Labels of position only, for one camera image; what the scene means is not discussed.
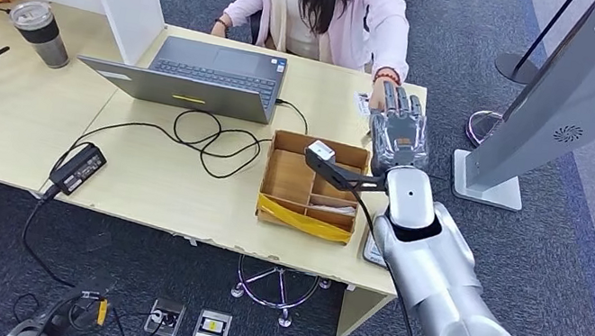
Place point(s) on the black stanchion post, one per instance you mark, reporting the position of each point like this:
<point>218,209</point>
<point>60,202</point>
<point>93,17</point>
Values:
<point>516,69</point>

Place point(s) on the black floor plug yellow tag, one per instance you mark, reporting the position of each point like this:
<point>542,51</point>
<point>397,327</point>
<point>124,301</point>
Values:
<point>86,313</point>

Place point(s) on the chrome stool base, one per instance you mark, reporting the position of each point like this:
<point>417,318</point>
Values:
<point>276,296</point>

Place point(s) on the grey kiosk stand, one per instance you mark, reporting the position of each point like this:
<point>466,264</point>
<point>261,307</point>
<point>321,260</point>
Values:
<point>562,102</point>

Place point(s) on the person's left hand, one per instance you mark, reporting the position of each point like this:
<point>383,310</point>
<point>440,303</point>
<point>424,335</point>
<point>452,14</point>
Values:
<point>378,92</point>

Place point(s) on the black laptop power adapter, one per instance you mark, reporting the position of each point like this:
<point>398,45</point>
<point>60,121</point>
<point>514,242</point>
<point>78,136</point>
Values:
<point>78,169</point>

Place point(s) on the person's right hand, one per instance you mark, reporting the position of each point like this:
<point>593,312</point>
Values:
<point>219,29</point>

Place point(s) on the round chrome stanchion base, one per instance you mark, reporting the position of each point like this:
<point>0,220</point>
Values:
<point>479,130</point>

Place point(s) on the steel tumbler with lid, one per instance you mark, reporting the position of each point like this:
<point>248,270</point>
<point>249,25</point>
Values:
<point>42,36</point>

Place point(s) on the metal floor socket yellow label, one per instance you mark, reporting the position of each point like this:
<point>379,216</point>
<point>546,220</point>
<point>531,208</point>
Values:
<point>212,328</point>

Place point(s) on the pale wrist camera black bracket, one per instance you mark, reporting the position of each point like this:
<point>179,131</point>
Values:
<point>333,172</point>

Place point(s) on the person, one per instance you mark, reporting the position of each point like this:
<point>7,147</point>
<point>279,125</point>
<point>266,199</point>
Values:
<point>330,9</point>

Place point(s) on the grey laptop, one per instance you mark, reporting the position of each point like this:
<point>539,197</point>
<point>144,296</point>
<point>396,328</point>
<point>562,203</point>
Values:
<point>189,93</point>

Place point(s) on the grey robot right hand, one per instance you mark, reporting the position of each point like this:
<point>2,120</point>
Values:
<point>399,135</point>

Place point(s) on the white card reader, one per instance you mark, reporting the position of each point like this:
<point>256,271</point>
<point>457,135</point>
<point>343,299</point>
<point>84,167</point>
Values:
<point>371,251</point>

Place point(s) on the yellow tape strip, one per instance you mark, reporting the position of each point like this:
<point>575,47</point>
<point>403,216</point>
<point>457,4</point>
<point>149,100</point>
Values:
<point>300,223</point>

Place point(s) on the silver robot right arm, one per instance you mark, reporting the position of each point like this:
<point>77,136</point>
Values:
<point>435,286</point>

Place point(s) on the wooden compartment box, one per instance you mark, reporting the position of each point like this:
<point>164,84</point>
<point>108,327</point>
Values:
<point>287,177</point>

